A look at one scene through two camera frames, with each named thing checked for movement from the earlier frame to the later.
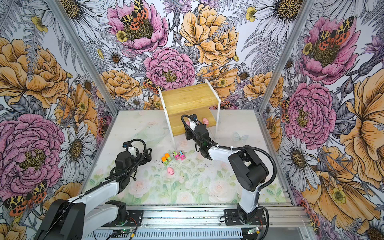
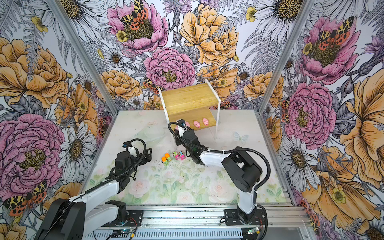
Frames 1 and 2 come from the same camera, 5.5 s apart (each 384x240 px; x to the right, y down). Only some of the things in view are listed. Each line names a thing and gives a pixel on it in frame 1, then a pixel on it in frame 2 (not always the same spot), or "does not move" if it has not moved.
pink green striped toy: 176,156 does not move
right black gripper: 188,134 -> 177,137
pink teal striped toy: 181,155 does not move
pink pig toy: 205,121 does not move
